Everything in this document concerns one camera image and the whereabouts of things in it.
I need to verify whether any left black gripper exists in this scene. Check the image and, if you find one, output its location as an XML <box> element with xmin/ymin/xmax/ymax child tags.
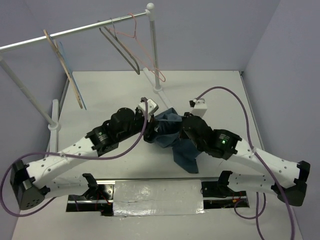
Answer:
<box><xmin>118</xmin><ymin>106</ymin><xmax>159</xmax><ymax>142</ymax></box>

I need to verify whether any blue t shirt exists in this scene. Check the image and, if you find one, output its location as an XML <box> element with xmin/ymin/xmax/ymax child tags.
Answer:
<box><xmin>148</xmin><ymin>107</ymin><xmax>201</xmax><ymax>174</ymax></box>

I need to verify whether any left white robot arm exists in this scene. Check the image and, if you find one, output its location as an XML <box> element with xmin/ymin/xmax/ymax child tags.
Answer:
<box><xmin>10</xmin><ymin>103</ymin><xmax>158</xmax><ymax>211</ymax></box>

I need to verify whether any grey plastic hanger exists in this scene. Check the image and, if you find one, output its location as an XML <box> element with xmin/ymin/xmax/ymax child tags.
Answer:
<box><xmin>99</xmin><ymin>26</ymin><xmax>141</xmax><ymax>75</ymax></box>

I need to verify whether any wooden hanger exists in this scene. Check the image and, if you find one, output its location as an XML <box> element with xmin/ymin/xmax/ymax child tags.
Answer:
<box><xmin>43</xmin><ymin>29</ymin><xmax>83</xmax><ymax>109</ymax></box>

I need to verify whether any white clothes rack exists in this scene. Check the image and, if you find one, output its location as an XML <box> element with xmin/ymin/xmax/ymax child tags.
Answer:
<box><xmin>0</xmin><ymin>2</ymin><xmax>176</xmax><ymax>161</ymax></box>

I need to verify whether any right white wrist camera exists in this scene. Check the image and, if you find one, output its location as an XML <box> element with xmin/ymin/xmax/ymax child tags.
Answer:
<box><xmin>189</xmin><ymin>98</ymin><xmax>208</xmax><ymax>118</ymax></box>

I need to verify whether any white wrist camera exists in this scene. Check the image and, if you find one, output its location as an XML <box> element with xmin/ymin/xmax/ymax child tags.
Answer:
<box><xmin>137</xmin><ymin>97</ymin><xmax>159</xmax><ymax>122</ymax></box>
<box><xmin>189</xmin><ymin>98</ymin><xmax>208</xmax><ymax>118</ymax></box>

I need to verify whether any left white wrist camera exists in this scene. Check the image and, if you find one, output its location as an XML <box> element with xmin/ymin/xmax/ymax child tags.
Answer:
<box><xmin>137</xmin><ymin>97</ymin><xmax>159</xmax><ymax>122</ymax></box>

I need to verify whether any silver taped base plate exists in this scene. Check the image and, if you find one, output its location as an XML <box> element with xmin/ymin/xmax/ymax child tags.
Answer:
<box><xmin>66</xmin><ymin>178</ymin><xmax>250</xmax><ymax>217</ymax></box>

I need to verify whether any blue wire hanger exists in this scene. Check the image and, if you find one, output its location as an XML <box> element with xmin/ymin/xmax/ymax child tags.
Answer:
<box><xmin>50</xmin><ymin>39</ymin><xmax>87</xmax><ymax>110</ymax></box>

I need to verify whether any pink wire hanger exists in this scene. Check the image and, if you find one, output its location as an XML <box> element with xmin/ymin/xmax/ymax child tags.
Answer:
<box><xmin>106</xmin><ymin>13</ymin><xmax>166</xmax><ymax>83</ymax></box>

